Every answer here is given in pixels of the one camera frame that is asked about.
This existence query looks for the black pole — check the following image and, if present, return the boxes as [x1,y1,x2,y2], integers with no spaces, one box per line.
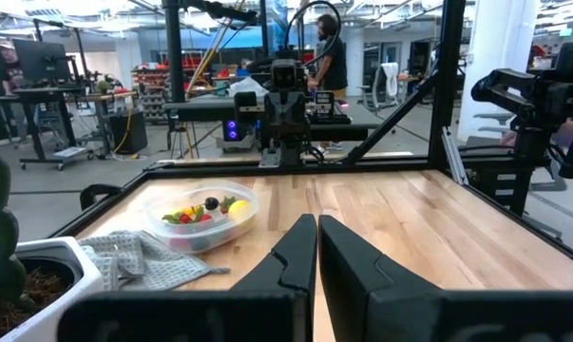
[163,0,186,104]

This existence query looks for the yellow lemon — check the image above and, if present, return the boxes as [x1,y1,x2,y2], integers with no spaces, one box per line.
[227,199,254,223]

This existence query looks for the black box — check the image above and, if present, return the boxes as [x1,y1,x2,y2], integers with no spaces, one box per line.
[108,109,149,155]

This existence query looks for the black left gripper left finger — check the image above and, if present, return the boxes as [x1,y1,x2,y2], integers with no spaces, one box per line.
[57,213,318,342]

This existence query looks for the black table clamp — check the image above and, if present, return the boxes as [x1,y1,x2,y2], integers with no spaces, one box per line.
[79,183,124,212]

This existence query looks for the person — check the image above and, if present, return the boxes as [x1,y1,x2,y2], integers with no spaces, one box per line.
[0,40,29,96]
[307,12,350,153]

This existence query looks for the black desk monitor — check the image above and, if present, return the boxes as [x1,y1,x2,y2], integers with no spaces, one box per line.
[12,38,73,85]

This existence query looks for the white office chair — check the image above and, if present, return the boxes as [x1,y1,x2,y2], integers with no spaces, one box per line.
[359,61,402,111]

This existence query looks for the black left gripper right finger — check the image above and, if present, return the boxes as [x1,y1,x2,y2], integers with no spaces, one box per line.
[318,215,573,342]

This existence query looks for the clear plastic tupperware container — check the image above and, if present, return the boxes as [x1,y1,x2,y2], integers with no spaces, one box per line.
[142,179,261,256]

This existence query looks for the brown potting soil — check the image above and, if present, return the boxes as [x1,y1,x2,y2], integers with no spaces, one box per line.
[0,258,77,342]

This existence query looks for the black standing desk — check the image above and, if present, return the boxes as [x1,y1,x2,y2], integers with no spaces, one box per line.
[0,84,95,171]

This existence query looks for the grey waffle cloth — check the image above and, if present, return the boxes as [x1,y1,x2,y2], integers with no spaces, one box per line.
[78,229,231,293]

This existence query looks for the dark grey desk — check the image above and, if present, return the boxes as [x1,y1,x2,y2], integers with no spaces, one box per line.
[309,102,388,143]

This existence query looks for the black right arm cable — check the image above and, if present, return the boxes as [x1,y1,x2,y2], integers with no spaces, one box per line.
[285,0,343,67]

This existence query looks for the white hexagonal plant pot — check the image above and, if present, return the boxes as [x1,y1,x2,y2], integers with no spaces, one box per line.
[0,236,105,342]

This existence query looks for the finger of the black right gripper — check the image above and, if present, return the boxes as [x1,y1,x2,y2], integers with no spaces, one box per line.
[286,93,308,140]
[267,93,287,140]

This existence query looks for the shelf with red bins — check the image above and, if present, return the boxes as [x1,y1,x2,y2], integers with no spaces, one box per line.
[132,63,171,121]

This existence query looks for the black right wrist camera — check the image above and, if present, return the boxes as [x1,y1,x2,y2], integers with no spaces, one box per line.
[270,58,300,92]

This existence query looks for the black aluminium table frame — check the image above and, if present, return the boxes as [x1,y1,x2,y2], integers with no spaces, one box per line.
[48,0,573,270]

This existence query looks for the grey desk top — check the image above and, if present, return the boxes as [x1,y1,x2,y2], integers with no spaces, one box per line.
[162,94,268,124]

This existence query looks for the white plastic bag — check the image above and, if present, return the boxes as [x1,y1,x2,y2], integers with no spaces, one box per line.
[228,75,269,99]

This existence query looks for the computer tower purple lights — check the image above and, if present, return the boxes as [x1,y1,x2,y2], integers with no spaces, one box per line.
[221,118,250,153]

